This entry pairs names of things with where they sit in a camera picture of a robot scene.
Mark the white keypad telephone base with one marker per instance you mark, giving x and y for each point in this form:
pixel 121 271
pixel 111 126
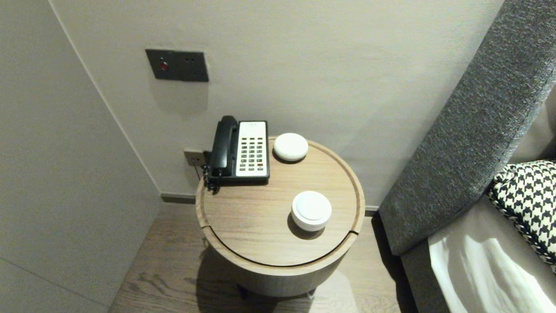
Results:
pixel 252 148

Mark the houndstooth black white pillow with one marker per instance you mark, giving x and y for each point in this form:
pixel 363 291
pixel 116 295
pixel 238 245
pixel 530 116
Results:
pixel 527 195

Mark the beige wall jack plate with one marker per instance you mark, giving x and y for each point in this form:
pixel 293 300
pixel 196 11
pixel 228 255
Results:
pixel 193 157

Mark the grey wall baseboard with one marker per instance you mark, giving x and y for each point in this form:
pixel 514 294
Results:
pixel 178 198

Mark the white domed round speaker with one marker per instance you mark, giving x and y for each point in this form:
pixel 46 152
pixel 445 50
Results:
pixel 290 147

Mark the dark switch plate red light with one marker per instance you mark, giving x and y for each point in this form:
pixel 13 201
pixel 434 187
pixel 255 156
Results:
pixel 161 65

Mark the grey fabric headboard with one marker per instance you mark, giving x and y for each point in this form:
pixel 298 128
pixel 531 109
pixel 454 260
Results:
pixel 469 130

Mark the beige bed linen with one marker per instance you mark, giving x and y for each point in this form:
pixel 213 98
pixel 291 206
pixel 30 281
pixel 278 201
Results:
pixel 478 269

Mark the dark wall plate small holes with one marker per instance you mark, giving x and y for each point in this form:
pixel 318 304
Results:
pixel 193 67

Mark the grey fabric bed frame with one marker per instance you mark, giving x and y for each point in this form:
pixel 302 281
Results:
pixel 419 282

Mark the white round lidded jar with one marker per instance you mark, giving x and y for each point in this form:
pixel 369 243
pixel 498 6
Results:
pixel 311 209

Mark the round wooden side table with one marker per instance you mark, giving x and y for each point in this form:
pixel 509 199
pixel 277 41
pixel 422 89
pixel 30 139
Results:
pixel 260 217

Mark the curved wooden table drawer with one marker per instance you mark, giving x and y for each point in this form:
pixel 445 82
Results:
pixel 278 280

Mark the black telephone handset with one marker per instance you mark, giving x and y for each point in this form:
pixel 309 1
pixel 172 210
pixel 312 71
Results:
pixel 223 143

